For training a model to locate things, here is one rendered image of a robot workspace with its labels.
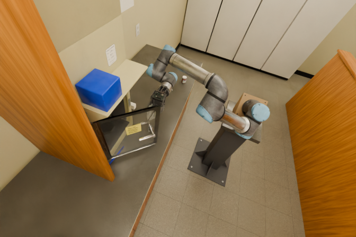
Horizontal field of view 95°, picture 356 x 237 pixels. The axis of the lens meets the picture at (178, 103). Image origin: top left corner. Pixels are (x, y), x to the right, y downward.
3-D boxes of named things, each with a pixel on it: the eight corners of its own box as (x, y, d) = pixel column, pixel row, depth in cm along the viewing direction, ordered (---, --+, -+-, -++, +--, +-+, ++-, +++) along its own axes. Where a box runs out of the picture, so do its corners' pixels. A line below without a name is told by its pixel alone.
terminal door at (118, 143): (107, 158, 97) (91, 121, 67) (156, 142, 109) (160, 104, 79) (108, 160, 97) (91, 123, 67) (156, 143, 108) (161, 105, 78)
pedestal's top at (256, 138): (260, 115, 151) (263, 113, 148) (258, 144, 131) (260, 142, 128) (227, 102, 156) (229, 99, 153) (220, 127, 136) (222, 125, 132)
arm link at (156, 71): (154, 58, 104) (169, 67, 105) (146, 73, 106) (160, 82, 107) (153, 57, 97) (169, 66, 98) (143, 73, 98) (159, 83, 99)
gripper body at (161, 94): (149, 96, 86) (158, 82, 94) (149, 106, 92) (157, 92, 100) (162, 101, 85) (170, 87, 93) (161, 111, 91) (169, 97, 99)
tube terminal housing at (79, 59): (71, 148, 103) (-25, 27, 45) (103, 111, 124) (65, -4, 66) (106, 163, 100) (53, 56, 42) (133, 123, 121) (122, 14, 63)
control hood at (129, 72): (85, 120, 65) (77, 105, 57) (127, 74, 86) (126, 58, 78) (111, 131, 64) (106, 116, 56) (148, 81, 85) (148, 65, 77)
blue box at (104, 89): (82, 103, 58) (73, 84, 51) (99, 85, 65) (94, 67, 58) (107, 112, 57) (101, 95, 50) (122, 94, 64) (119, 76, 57)
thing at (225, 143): (231, 152, 223) (269, 112, 155) (224, 187, 193) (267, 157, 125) (198, 137, 230) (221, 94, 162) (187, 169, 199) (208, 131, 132)
